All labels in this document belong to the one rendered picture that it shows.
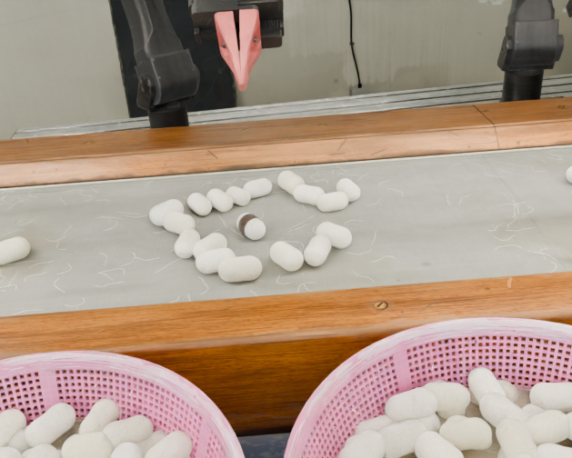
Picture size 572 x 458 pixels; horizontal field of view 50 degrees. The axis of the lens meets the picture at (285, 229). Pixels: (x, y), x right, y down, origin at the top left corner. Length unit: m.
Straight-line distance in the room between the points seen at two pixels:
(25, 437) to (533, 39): 0.91
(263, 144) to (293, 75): 1.92
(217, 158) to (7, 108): 2.07
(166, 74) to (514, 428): 0.73
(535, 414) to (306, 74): 2.34
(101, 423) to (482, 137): 0.56
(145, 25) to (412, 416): 0.73
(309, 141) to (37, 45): 2.02
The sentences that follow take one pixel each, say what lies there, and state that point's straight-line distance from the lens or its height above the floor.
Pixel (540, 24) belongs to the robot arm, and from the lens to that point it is 1.10.
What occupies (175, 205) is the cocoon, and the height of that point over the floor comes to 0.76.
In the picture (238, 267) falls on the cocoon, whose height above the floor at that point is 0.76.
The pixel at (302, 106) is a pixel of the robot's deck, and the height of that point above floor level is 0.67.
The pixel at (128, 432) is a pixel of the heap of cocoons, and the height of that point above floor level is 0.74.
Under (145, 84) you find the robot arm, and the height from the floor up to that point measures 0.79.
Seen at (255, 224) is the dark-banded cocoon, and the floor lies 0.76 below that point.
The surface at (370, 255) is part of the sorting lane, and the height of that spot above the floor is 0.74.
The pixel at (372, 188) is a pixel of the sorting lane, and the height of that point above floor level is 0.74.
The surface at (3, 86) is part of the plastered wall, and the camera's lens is 2.76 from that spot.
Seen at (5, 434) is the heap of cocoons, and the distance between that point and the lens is 0.45.
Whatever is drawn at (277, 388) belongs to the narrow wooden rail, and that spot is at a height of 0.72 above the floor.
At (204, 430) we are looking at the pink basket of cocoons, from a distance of 0.39.
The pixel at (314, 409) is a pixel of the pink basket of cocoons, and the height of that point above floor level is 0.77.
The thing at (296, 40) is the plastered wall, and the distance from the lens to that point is 2.65.
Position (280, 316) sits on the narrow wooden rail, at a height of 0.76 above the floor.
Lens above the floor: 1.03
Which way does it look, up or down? 28 degrees down
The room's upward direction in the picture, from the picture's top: 4 degrees counter-clockwise
